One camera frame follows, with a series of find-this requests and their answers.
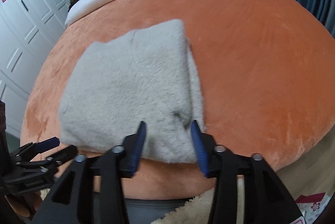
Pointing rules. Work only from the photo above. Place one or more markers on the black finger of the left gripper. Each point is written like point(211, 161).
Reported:
point(52, 162)
point(31, 150)

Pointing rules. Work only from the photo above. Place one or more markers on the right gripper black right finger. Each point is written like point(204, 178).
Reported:
point(247, 189)

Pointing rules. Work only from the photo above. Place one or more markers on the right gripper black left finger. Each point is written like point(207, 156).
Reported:
point(70, 200)

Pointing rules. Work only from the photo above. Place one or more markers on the beige knitted sweater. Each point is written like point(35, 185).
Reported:
point(147, 75)

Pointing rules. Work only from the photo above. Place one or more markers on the pink floral box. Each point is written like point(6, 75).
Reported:
point(312, 206)

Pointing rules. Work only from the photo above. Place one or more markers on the cream fluffy rug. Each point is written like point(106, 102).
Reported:
point(197, 210)

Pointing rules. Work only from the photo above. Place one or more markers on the orange velvet bed cover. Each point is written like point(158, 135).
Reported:
point(266, 68)

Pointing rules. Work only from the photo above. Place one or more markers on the white wardrobe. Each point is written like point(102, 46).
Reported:
point(29, 31)

